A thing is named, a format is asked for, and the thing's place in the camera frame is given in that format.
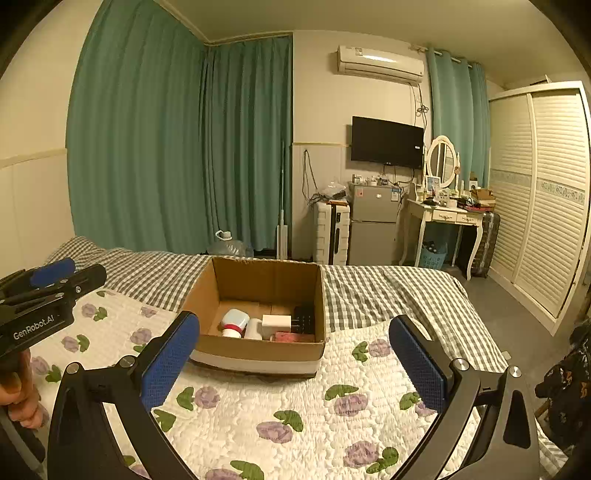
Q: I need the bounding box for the pink engraved compact mirror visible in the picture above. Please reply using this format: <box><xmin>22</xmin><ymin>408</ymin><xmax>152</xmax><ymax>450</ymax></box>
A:
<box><xmin>270</xmin><ymin>331</ymin><xmax>315</xmax><ymax>343</ymax></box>

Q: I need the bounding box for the person's left hand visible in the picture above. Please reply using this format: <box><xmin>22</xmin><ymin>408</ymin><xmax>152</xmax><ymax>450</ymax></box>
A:
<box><xmin>0</xmin><ymin>349</ymin><xmax>43</xmax><ymax>429</ymax></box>

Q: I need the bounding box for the teal left curtain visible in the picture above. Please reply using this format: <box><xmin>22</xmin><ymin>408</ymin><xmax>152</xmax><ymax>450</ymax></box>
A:
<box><xmin>66</xmin><ymin>1</ymin><xmax>294</xmax><ymax>254</ymax></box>

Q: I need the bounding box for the grey small fridge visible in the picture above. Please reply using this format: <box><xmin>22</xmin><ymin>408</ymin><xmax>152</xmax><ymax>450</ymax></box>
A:
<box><xmin>348</xmin><ymin>183</ymin><xmax>402</xmax><ymax>266</ymax></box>

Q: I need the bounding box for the white charger plug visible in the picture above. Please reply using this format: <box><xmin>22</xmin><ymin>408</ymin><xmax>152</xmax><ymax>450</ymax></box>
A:
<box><xmin>262</xmin><ymin>314</ymin><xmax>291</xmax><ymax>337</ymax></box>

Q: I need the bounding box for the white oval vanity mirror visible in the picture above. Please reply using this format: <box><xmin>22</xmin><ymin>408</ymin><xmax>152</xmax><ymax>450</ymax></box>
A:
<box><xmin>424</xmin><ymin>135</ymin><xmax>461</xmax><ymax>188</ymax></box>

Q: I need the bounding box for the white dressing table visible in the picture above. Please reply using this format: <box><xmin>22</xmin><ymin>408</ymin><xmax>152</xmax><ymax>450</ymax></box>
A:
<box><xmin>399</xmin><ymin>199</ymin><xmax>484</xmax><ymax>281</ymax></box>

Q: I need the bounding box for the brown cardboard box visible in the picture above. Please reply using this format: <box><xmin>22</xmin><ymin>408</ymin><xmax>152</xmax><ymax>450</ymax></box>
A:
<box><xmin>182</xmin><ymin>256</ymin><xmax>327</xmax><ymax>377</ymax></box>

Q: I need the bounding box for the white louvred wardrobe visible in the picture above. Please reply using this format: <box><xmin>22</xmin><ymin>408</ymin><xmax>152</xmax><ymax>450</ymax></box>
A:
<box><xmin>489</xmin><ymin>81</ymin><xmax>590</xmax><ymax>335</ymax></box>

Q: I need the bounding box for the teal curtain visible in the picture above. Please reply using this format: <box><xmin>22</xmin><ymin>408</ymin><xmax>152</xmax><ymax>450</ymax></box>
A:
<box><xmin>66</xmin><ymin>1</ymin><xmax>294</xmax><ymax>254</ymax></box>
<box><xmin>426</xmin><ymin>48</ymin><xmax>491</xmax><ymax>187</ymax></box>

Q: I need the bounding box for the white bottle red cap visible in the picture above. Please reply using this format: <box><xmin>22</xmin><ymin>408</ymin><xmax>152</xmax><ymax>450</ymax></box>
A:
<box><xmin>221</xmin><ymin>308</ymin><xmax>250</xmax><ymax>338</ymax></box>

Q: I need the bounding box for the white air conditioner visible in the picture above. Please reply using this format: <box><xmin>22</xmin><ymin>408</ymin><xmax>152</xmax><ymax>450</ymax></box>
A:
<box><xmin>337</xmin><ymin>45</ymin><xmax>425</xmax><ymax>85</ymax></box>

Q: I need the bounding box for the black wall television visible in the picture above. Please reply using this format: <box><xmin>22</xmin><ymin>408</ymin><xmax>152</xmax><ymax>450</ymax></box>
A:
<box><xmin>351</xmin><ymin>116</ymin><xmax>425</xmax><ymax>170</ymax></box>

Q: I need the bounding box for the dark suitcase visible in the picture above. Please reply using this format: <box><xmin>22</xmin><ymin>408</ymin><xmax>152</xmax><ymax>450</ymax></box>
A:
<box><xmin>471</xmin><ymin>212</ymin><xmax>501</xmax><ymax>277</ymax></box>

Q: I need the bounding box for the clear water jug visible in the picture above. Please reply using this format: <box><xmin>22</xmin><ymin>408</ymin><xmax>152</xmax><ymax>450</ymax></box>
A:
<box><xmin>207</xmin><ymin>230</ymin><xmax>253</xmax><ymax>257</ymax></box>

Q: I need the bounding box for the blue laundry basket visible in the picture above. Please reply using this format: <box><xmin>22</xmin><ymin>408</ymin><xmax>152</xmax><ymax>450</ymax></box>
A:
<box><xmin>419</xmin><ymin>241</ymin><xmax>448</xmax><ymax>270</ymax></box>

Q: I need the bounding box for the black rectangular power bank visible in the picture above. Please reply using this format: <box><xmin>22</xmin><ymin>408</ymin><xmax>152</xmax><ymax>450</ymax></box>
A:
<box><xmin>290</xmin><ymin>304</ymin><xmax>315</xmax><ymax>335</ymax></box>

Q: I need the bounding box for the teal right curtain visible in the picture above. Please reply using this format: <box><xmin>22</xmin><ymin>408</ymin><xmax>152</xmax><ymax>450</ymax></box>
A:
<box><xmin>426</xmin><ymin>48</ymin><xmax>491</xmax><ymax>187</ymax></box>

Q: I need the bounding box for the white suitcase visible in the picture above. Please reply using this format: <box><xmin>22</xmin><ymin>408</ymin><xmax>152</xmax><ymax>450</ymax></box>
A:
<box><xmin>312</xmin><ymin>201</ymin><xmax>351</xmax><ymax>266</ymax></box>

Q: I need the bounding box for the grey checked bed sheet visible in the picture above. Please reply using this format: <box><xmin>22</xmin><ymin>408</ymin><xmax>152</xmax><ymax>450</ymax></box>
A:
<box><xmin>46</xmin><ymin>236</ymin><xmax>508</xmax><ymax>372</ymax></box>

